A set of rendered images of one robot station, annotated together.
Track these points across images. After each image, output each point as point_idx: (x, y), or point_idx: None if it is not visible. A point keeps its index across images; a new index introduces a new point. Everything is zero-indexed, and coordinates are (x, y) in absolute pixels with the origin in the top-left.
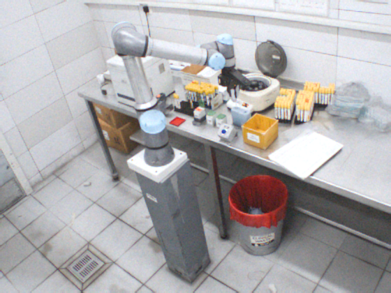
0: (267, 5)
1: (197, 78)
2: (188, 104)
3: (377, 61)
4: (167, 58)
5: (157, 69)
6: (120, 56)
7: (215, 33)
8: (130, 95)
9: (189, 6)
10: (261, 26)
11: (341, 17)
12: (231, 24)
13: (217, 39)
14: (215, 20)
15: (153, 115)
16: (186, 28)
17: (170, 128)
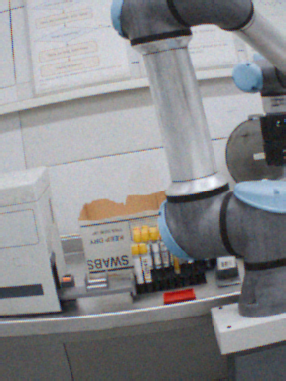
0: (222, 58)
1: (139, 222)
2: (159, 274)
3: None
4: (269, 41)
5: (49, 209)
6: (165, 40)
7: (93, 153)
8: (5, 283)
9: (32, 101)
10: (214, 104)
11: None
12: (138, 119)
13: (261, 56)
14: (93, 121)
15: (263, 183)
16: (10, 167)
17: (173, 314)
